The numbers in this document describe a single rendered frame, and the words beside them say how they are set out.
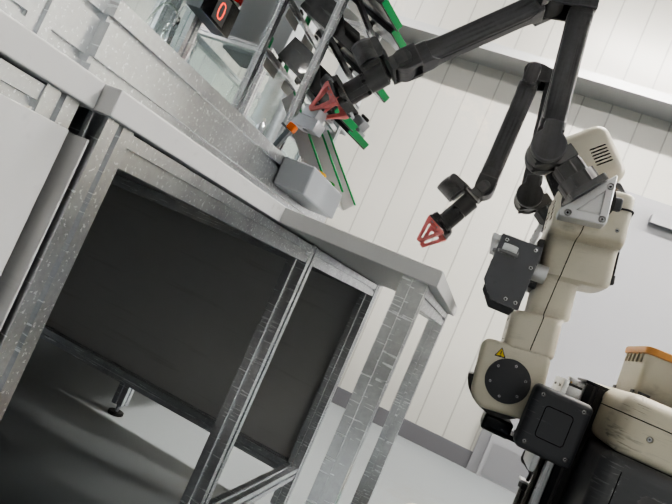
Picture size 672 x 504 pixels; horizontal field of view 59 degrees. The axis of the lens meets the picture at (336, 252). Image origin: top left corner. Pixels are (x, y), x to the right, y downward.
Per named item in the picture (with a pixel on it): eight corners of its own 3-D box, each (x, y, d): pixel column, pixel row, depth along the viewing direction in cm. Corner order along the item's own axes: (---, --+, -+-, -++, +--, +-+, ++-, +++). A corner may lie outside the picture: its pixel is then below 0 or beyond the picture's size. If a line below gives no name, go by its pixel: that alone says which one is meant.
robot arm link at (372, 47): (414, 58, 140) (415, 76, 149) (394, 19, 143) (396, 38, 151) (367, 79, 141) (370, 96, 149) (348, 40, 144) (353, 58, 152)
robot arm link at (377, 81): (391, 76, 142) (396, 85, 147) (379, 52, 143) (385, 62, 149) (365, 90, 143) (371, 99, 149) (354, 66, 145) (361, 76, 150)
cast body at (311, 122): (319, 138, 150) (333, 114, 151) (312, 130, 146) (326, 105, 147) (294, 128, 154) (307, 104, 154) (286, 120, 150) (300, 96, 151)
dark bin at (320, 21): (374, 82, 171) (393, 63, 170) (357, 58, 159) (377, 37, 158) (319, 31, 184) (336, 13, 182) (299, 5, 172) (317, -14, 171)
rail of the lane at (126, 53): (317, 238, 150) (334, 198, 151) (83, 80, 66) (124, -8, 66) (298, 230, 152) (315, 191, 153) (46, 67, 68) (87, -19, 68)
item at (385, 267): (454, 316, 185) (457, 307, 185) (436, 287, 98) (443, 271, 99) (260, 233, 204) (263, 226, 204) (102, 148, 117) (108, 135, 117)
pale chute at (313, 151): (330, 198, 168) (343, 191, 167) (309, 183, 157) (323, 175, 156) (302, 119, 179) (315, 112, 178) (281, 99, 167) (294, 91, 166)
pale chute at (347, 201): (343, 211, 183) (356, 205, 181) (325, 198, 171) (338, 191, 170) (317, 137, 193) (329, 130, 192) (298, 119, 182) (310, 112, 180)
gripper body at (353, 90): (329, 77, 145) (356, 61, 143) (344, 98, 154) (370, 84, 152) (337, 97, 142) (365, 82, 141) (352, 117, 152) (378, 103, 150)
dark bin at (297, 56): (352, 132, 170) (371, 113, 169) (333, 112, 159) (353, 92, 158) (298, 77, 183) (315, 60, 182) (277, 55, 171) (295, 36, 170)
